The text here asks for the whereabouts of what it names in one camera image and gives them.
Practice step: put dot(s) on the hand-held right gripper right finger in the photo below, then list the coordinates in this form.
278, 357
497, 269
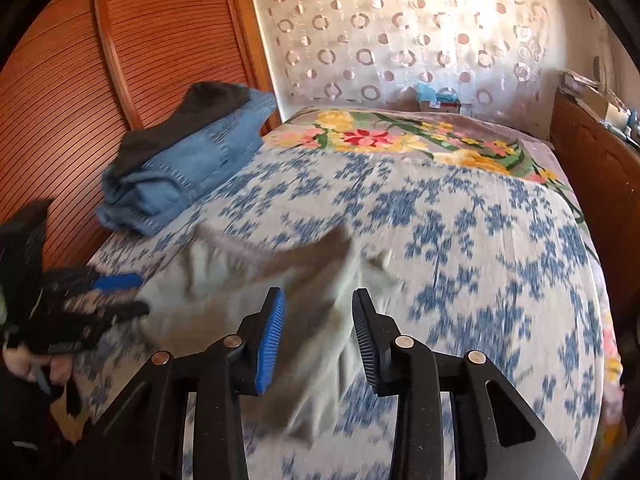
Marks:
367, 345

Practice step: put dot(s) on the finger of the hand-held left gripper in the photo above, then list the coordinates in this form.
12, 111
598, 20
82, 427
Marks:
127, 311
117, 281

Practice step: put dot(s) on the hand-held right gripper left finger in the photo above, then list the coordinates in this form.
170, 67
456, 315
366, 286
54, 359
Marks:
270, 345

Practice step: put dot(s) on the grey pants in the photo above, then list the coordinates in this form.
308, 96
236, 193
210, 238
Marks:
225, 285

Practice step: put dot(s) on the folded dark pants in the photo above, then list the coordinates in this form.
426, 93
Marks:
210, 97

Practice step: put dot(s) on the person's left hand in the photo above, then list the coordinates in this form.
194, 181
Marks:
25, 367

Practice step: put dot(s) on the bed with blue floral sheet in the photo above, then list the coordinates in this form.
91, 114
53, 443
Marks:
475, 270

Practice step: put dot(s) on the folded blue jeans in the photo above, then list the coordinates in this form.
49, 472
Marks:
200, 160

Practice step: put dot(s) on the colourful flower blanket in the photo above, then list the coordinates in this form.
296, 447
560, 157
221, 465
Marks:
370, 135

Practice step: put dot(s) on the wooden slatted wardrobe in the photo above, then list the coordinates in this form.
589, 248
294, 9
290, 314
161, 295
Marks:
125, 50

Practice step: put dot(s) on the small box with blue items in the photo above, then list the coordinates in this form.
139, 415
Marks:
440, 102

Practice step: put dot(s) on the wooden cabinet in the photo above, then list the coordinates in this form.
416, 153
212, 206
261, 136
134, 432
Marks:
600, 170

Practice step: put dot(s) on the sheer curtain with circles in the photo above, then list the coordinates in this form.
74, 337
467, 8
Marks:
410, 25

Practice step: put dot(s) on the cardboard box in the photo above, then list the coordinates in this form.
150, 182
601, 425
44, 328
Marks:
595, 100

